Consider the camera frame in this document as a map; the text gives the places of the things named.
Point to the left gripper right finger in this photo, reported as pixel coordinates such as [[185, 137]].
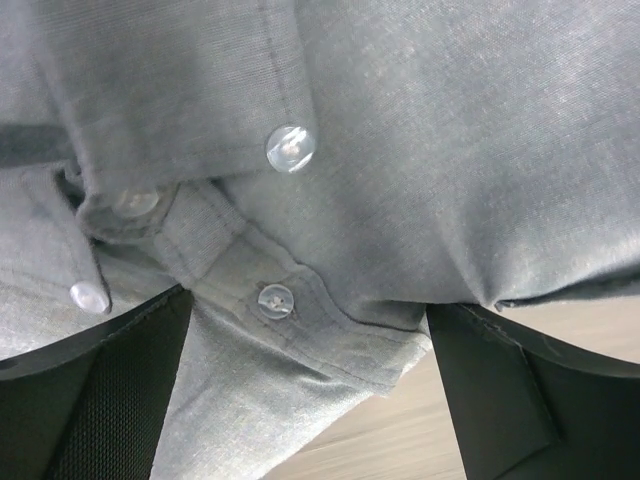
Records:
[[525, 405]]

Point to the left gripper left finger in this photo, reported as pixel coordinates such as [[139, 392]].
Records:
[[93, 405]]

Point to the grey long sleeve shirt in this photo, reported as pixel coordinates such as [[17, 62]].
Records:
[[316, 173]]

